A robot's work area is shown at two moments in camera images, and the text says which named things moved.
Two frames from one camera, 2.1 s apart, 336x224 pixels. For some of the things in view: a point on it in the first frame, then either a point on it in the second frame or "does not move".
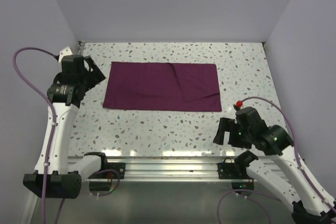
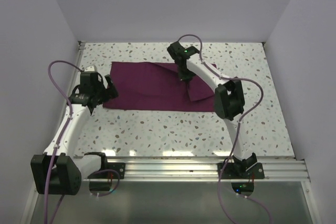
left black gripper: (94, 76) -> (109, 93)
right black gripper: (224, 125) -> (185, 77)
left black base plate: (119, 167) does not move
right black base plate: (229, 170) does not move
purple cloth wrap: (163, 86) does not move
